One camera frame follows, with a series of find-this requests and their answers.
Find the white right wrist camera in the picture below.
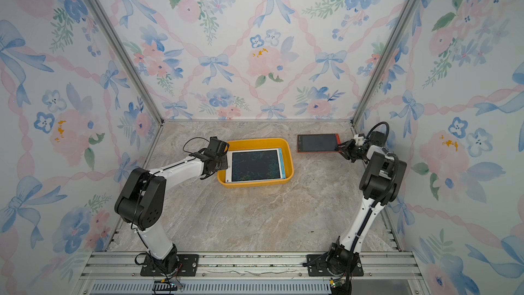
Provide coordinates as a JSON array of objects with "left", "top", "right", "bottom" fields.
[{"left": 353, "top": 133, "right": 367, "bottom": 147}]

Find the aluminium front rail frame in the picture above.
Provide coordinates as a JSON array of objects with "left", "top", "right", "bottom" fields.
[{"left": 73, "top": 251, "right": 429, "bottom": 294}]

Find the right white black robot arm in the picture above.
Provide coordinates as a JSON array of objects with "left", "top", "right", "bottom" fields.
[{"left": 326, "top": 136, "right": 407, "bottom": 277}]

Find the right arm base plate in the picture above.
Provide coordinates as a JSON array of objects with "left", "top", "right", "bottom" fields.
[{"left": 302, "top": 253, "right": 364, "bottom": 278}]

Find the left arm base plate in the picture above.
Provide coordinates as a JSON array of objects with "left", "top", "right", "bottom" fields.
[{"left": 135, "top": 252, "right": 199, "bottom": 278}]

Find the yellow plastic storage box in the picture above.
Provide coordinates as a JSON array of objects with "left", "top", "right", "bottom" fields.
[{"left": 217, "top": 138, "right": 295, "bottom": 188}]

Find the left thin black cable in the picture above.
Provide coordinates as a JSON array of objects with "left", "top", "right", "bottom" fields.
[{"left": 182, "top": 137, "right": 210, "bottom": 158}]

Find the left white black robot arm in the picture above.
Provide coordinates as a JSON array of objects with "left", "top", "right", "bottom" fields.
[{"left": 115, "top": 137, "right": 229, "bottom": 265}]

